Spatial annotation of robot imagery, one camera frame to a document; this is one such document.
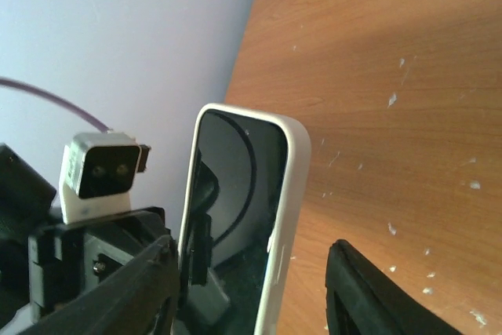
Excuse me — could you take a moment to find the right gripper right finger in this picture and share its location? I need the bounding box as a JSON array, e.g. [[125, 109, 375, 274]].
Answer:
[[326, 239, 459, 335]]

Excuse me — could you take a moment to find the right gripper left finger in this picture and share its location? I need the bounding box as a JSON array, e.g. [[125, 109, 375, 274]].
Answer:
[[22, 235, 180, 334]]

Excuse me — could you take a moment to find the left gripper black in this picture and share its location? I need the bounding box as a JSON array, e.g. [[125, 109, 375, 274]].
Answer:
[[28, 207, 170, 318]]

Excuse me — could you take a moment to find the white phone case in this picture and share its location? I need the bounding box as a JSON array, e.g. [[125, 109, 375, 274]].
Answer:
[[176, 102, 313, 335]]

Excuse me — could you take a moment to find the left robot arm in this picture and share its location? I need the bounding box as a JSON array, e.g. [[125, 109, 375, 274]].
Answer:
[[1, 144, 171, 326]]

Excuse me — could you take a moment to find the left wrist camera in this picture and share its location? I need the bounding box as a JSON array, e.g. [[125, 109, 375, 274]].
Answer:
[[59, 131, 151, 225]]

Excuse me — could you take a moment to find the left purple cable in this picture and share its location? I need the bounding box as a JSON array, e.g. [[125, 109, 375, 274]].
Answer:
[[0, 77, 113, 134]]

